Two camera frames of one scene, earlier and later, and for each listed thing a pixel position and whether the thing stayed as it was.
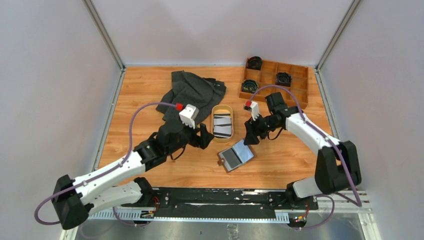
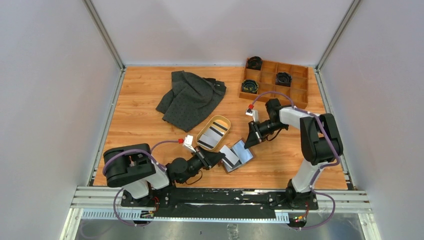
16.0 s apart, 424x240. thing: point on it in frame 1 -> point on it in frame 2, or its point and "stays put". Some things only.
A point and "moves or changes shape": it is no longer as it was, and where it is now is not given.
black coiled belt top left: [254, 63] stays put
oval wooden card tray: [222, 123] moves or changes shape
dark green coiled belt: [249, 86] stays put
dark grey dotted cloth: [190, 89] stays put
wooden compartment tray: [266, 76] stays put
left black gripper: [204, 138] -> [209, 159]
